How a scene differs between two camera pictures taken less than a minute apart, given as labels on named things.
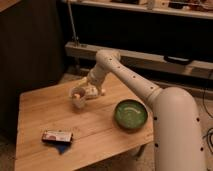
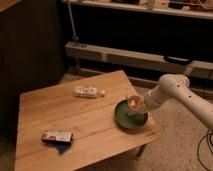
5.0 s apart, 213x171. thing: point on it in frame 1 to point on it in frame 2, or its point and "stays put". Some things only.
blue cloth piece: (62, 146) stays put
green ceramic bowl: (130, 115) stays put
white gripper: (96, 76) to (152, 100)
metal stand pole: (72, 23) stays put
